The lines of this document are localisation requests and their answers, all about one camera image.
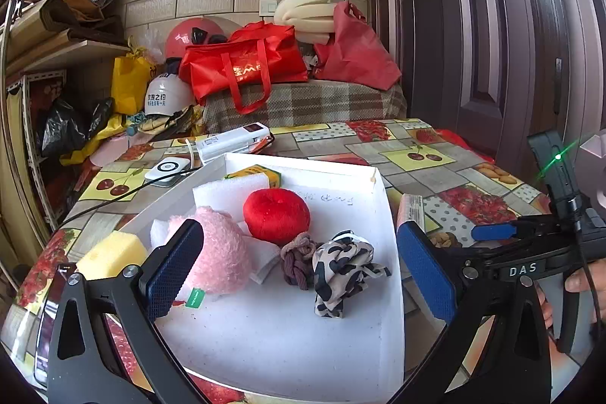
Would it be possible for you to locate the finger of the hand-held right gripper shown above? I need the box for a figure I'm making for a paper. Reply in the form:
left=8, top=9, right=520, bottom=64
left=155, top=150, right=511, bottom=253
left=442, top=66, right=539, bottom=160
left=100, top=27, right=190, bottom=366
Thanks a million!
left=472, top=215, right=569, bottom=242

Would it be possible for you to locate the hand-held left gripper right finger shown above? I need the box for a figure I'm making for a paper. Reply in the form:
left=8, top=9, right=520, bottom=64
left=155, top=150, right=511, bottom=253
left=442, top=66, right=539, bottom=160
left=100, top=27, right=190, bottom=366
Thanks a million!
left=386, top=221, right=554, bottom=404

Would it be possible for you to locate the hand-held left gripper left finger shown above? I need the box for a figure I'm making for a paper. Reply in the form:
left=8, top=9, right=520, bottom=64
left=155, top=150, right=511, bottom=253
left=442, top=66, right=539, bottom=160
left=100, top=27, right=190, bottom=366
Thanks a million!
left=47, top=218, right=205, bottom=404

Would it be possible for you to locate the pink plush toy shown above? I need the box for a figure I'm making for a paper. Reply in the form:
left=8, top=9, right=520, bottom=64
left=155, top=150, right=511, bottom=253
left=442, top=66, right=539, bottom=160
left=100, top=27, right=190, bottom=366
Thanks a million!
left=168, top=206, right=254, bottom=307

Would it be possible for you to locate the yellow sponge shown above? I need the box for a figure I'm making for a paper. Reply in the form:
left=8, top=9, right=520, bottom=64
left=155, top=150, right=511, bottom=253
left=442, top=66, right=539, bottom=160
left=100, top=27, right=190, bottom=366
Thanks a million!
left=76, top=230, right=148, bottom=281

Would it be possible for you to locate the white foam sheet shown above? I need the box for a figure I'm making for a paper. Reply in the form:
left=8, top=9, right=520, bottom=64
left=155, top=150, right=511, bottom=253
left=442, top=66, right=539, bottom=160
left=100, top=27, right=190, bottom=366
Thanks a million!
left=192, top=174, right=281, bottom=220

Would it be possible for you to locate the leopard print scrunchie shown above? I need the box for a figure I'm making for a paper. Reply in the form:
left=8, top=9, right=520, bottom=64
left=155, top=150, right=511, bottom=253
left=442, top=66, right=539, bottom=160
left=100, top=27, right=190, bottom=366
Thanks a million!
left=312, top=230, right=393, bottom=320

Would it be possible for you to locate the red plush ball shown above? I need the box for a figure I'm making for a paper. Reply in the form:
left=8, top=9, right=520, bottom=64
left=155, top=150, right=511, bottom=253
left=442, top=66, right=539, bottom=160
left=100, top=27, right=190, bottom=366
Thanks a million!
left=243, top=189, right=312, bottom=246

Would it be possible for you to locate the braided brown hair tie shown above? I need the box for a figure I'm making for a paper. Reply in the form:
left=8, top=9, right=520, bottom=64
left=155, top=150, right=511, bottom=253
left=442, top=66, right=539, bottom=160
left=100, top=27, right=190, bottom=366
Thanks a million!
left=280, top=232, right=325, bottom=291

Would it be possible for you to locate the shallow white tray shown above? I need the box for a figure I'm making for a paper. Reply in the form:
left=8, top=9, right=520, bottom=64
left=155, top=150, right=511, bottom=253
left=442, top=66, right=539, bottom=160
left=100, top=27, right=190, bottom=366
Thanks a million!
left=123, top=152, right=405, bottom=400

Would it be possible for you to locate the person's right hand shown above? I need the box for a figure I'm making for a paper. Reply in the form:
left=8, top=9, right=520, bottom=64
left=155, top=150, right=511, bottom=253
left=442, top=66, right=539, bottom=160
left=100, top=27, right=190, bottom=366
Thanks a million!
left=537, top=269, right=606, bottom=331

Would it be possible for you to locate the thin white foam piece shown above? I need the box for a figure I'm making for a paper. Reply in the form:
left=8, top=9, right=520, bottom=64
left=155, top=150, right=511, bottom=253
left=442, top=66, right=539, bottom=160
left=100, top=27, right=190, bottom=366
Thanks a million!
left=150, top=217, right=191, bottom=250

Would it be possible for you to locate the white round charger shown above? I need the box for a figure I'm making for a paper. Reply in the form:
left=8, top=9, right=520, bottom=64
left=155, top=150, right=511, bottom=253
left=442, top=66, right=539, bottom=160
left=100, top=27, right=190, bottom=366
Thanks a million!
left=143, top=156, right=187, bottom=187

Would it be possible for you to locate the yellow green small box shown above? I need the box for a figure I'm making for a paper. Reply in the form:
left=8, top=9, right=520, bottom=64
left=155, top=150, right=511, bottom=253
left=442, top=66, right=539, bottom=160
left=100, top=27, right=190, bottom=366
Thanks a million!
left=224, top=164, right=283, bottom=189

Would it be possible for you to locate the pink flat object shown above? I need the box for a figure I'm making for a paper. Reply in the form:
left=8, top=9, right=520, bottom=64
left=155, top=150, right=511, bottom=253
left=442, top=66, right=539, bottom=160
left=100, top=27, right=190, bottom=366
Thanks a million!
left=90, top=134, right=132, bottom=168

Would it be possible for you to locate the white handheld device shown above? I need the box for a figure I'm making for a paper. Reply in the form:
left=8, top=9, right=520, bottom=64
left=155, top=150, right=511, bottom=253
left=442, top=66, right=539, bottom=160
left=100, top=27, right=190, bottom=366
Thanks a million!
left=195, top=122, right=275, bottom=162

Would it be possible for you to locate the yellow patterned cloth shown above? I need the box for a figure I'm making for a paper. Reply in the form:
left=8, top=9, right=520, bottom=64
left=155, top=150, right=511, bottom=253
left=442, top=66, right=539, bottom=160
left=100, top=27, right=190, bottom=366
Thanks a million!
left=125, top=106, right=205, bottom=136

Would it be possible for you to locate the yellow plastic bag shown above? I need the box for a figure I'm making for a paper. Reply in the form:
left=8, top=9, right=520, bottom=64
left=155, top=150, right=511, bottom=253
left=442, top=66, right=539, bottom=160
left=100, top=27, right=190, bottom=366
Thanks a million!
left=59, top=113, right=128, bottom=168

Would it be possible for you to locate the white helmet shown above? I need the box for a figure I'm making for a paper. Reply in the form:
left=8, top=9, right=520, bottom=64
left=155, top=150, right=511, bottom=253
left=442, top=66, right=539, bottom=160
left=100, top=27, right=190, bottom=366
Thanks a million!
left=144, top=73, right=197, bottom=118

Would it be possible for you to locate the black plastic bag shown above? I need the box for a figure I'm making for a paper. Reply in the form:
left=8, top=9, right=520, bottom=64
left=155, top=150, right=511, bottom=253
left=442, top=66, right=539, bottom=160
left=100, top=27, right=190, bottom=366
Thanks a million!
left=40, top=96, right=114, bottom=159

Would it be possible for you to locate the white metal rack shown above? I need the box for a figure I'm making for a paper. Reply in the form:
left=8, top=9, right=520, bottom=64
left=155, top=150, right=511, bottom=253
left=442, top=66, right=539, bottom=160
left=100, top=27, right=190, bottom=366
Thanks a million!
left=19, top=70, right=67, bottom=218

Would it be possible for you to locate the yellow gift bag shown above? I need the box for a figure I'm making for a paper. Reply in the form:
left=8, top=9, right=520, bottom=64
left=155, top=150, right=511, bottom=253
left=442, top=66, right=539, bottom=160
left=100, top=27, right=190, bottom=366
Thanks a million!
left=111, top=47, right=155, bottom=116

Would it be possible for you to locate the plaid cloth cover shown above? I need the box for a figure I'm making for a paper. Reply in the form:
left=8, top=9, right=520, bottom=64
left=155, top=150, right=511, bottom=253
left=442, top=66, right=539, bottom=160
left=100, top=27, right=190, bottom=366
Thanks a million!
left=201, top=78, right=408, bottom=135

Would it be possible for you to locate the dark wooden door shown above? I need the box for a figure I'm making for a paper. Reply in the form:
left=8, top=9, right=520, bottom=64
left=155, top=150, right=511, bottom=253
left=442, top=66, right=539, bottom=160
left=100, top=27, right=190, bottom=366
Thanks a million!
left=364, top=0, right=606, bottom=215

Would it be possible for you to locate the red tote bag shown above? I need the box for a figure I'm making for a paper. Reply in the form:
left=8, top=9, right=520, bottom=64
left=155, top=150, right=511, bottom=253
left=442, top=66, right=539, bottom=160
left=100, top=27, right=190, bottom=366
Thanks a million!
left=179, top=22, right=309, bottom=115

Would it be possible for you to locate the clear plastic bag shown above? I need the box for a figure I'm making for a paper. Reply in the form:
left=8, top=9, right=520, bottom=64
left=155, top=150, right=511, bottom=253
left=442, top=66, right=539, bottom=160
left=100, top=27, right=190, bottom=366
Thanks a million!
left=139, top=25, right=167, bottom=65

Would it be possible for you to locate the red nonwoven bag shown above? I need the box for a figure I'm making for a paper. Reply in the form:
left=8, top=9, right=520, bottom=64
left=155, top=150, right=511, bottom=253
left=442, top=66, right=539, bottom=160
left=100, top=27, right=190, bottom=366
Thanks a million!
left=312, top=1, right=403, bottom=91

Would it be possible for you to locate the pink helmet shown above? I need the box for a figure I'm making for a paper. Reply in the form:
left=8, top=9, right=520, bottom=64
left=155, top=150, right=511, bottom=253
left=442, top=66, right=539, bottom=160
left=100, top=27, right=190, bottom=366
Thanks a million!
left=164, top=17, right=240, bottom=59

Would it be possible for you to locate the wooden shelf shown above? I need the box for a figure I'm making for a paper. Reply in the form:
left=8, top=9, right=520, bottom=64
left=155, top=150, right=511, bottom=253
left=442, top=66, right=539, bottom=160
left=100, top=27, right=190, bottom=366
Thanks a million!
left=0, top=0, right=131, bottom=78

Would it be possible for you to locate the cream foam roll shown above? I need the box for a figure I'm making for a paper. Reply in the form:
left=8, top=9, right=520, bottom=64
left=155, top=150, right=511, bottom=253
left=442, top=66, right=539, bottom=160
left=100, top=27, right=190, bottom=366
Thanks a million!
left=273, top=0, right=339, bottom=45

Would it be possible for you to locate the black cable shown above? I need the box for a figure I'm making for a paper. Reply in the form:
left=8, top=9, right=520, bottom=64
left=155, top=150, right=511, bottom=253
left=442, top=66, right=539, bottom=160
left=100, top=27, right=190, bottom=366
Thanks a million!
left=57, top=181, right=159, bottom=226

